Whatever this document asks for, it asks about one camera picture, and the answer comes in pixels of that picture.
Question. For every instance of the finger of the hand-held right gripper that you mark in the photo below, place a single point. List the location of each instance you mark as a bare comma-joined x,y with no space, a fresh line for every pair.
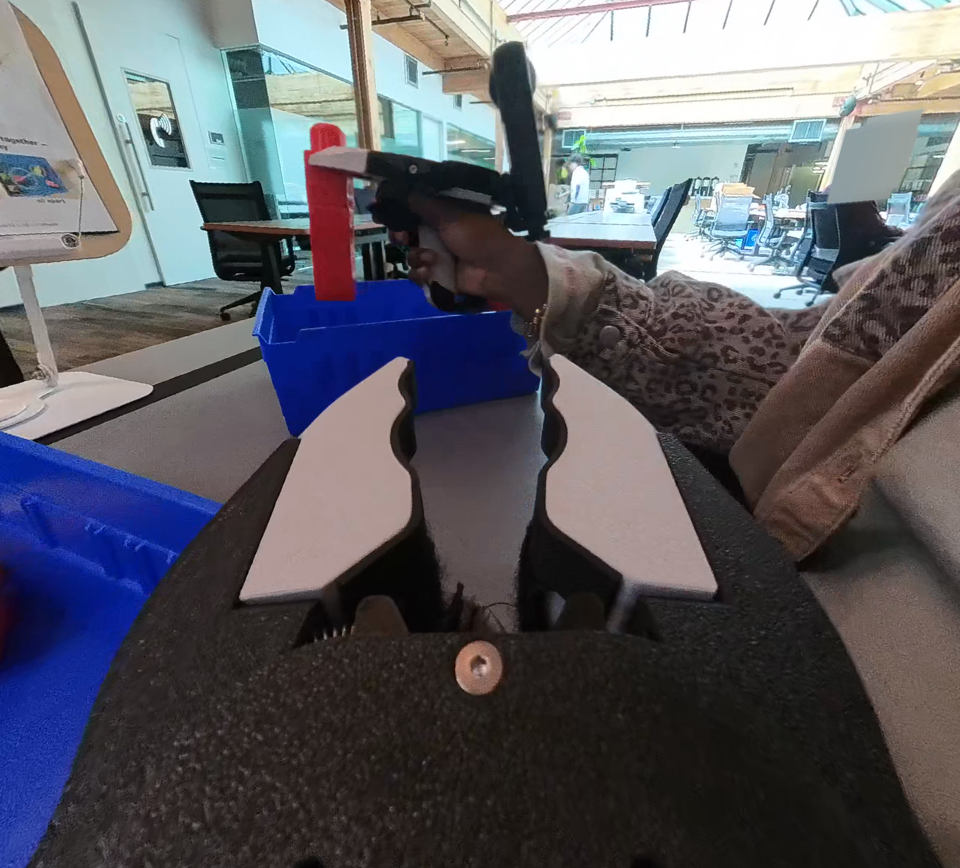
337,160

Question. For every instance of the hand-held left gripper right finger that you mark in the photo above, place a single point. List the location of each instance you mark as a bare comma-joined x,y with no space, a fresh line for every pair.
622,500

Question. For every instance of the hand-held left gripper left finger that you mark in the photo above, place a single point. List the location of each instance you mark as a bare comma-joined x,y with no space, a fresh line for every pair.
337,500

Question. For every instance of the blue plastic bin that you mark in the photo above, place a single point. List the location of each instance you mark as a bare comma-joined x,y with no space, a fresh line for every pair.
360,365
75,545

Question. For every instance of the person's right forearm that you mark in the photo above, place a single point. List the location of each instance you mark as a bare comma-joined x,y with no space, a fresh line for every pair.
660,350

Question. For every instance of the person's right hand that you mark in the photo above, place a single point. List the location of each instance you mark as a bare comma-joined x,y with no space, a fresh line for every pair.
495,268

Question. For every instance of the wooden desk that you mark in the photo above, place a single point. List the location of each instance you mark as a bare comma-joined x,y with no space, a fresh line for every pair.
285,226

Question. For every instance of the long white table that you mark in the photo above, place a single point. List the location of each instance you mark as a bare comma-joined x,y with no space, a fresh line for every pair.
600,230

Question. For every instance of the black mesh office chair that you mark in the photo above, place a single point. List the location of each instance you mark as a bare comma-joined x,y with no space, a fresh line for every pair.
232,215

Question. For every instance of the white door with window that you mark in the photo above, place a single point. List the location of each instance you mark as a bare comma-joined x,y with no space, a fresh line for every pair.
172,222

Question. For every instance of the row of office chairs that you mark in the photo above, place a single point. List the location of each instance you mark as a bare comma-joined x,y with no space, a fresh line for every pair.
727,222

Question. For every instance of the white poster stand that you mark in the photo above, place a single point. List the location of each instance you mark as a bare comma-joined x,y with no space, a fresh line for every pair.
82,395

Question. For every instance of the instruction poster on wooden board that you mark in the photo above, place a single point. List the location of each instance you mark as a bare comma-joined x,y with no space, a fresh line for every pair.
45,155

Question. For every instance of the wooden support post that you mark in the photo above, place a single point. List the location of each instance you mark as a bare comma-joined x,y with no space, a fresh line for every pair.
361,57

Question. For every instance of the wall air vent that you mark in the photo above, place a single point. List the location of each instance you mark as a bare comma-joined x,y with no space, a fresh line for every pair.
808,129

